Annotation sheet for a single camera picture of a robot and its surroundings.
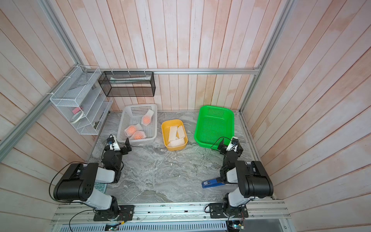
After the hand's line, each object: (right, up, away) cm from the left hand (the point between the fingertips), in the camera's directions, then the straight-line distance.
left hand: (121, 140), depth 91 cm
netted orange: (+9, +3, +5) cm, 11 cm away
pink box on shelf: (-22, +19, -9) cm, 31 cm away
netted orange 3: (+3, +7, +8) cm, 11 cm away
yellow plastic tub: (+26, +6, +16) cm, 31 cm away
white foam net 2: (+38, +5, +12) cm, 40 cm away
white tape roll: (-22, +15, -10) cm, 28 cm away
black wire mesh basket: (-2, +41, +15) cm, 44 cm away
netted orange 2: (+12, +15, +17) cm, 25 cm away
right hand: (+70, +1, -1) cm, 70 cm away
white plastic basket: (-2, +19, +24) cm, 30 cm away
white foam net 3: (+36, -2, +8) cm, 36 cm away
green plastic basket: (+64, +11, +23) cm, 69 cm away
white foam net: (+32, +4, +13) cm, 35 cm away
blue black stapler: (+59, -25, -6) cm, 64 cm away
